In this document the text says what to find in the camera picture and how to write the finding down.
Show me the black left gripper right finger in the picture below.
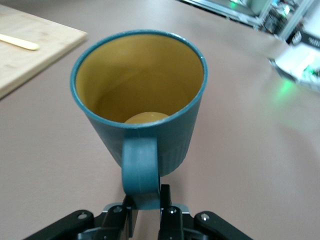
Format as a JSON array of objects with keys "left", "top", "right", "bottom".
[{"left": 157, "top": 184, "right": 253, "bottom": 240}]

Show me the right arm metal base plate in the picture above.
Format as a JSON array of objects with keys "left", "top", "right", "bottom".
[{"left": 268, "top": 56, "right": 320, "bottom": 94}]

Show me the wooden cutting board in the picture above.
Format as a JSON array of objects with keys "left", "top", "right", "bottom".
[{"left": 0, "top": 4, "right": 89, "bottom": 100}]

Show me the teal cup yellow inside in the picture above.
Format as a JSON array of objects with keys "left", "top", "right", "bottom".
[{"left": 69, "top": 29, "right": 209, "bottom": 211}]

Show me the yellow plastic fork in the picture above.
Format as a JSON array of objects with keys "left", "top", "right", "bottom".
[{"left": 0, "top": 33, "right": 40, "bottom": 51}]

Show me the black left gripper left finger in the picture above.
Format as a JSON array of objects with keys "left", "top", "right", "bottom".
[{"left": 24, "top": 194, "right": 139, "bottom": 240}]

